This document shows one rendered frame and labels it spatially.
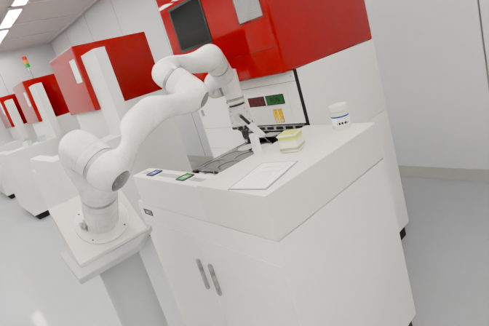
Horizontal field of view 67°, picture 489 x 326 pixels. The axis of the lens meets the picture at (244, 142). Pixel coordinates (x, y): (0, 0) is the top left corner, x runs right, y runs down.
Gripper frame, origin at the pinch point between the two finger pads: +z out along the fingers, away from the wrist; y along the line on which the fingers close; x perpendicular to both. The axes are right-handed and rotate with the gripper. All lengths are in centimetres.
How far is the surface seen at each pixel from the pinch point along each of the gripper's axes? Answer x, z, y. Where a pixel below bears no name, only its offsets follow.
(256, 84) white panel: 10.2, -20.7, 10.3
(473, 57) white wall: 92, 8, 143
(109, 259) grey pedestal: -66, 16, -46
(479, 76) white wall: 91, 21, 144
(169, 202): -35.5, 11.9, -32.3
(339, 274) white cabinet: -60, 42, 28
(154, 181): -31.3, 2.8, -37.2
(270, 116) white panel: 8.0, -4.0, 12.9
